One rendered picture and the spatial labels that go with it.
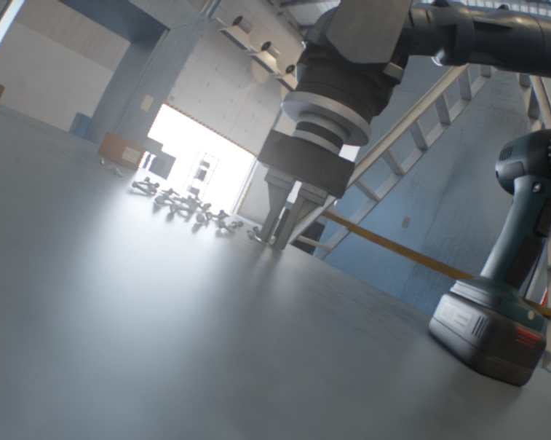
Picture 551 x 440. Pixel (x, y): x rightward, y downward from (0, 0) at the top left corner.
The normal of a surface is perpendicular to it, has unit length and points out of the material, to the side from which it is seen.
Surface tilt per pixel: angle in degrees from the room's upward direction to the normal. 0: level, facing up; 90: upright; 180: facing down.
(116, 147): 90
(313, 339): 0
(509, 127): 90
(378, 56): 90
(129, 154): 90
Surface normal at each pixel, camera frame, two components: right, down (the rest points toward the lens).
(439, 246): -0.60, -0.25
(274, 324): 0.41, -0.91
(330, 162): -0.17, -0.05
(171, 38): 0.69, 0.32
